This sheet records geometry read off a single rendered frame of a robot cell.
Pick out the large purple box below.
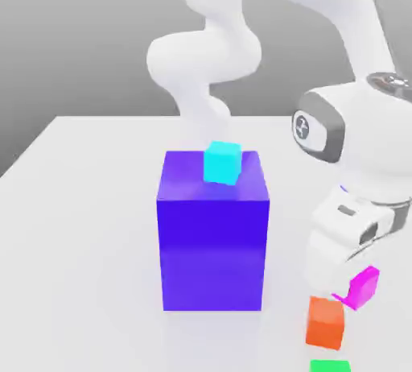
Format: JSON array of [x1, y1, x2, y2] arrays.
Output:
[[155, 150, 270, 312]]

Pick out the small orange cube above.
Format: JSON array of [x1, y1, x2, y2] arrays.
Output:
[[305, 295, 346, 351]]

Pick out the small green cube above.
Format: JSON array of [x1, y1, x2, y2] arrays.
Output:
[[309, 359, 352, 372]]

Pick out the small cyan cube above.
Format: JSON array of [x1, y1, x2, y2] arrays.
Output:
[[203, 140, 243, 187]]

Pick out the small magenta cube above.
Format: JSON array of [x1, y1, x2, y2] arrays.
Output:
[[331, 265, 381, 312]]

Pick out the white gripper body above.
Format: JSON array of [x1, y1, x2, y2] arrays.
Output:
[[303, 227, 381, 297]]

